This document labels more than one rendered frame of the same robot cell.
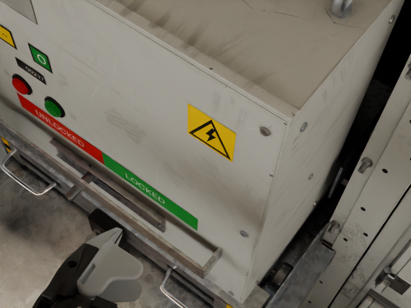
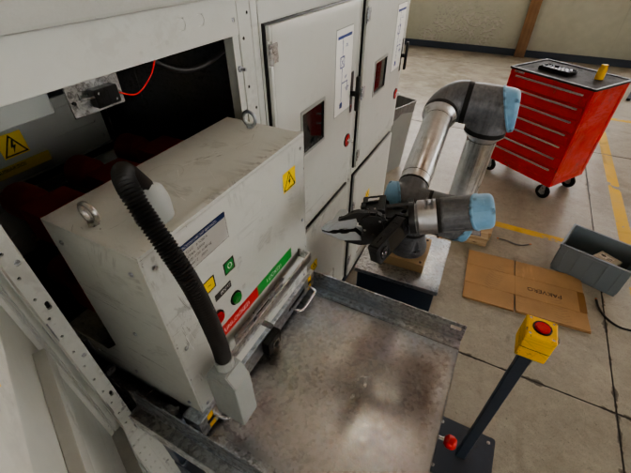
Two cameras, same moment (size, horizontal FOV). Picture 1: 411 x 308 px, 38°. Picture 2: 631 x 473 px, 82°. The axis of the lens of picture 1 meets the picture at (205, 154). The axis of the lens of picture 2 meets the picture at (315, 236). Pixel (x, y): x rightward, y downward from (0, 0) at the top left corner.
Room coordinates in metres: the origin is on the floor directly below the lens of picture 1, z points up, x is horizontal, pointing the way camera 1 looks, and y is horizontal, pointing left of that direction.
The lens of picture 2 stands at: (0.34, 0.74, 1.74)
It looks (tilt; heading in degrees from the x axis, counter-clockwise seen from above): 39 degrees down; 263
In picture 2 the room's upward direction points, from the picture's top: straight up
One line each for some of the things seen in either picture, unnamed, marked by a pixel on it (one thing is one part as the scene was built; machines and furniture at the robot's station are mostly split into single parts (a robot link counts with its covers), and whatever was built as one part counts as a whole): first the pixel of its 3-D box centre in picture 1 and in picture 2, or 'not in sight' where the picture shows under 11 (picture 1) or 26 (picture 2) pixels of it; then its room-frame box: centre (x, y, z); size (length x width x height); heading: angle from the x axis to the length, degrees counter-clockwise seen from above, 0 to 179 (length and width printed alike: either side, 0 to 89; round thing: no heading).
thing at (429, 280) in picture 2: not in sight; (404, 255); (-0.15, -0.30, 0.74); 0.32 x 0.32 x 0.02; 58
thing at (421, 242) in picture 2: not in sight; (408, 236); (-0.15, -0.30, 0.84); 0.15 x 0.15 x 0.10
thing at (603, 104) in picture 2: not in sight; (546, 124); (-1.98, -1.99, 0.51); 0.70 x 0.48 x 1.03; 112
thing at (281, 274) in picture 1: (282, 278); not in sight; (0.33, -0.13, 0.88); 0.05 x 0.02 x 0.05; 146
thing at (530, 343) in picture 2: not in sight; (535, 338); (-0.36, 0.20, 0.85); 0.08 x 0.08 x 0.10; 56
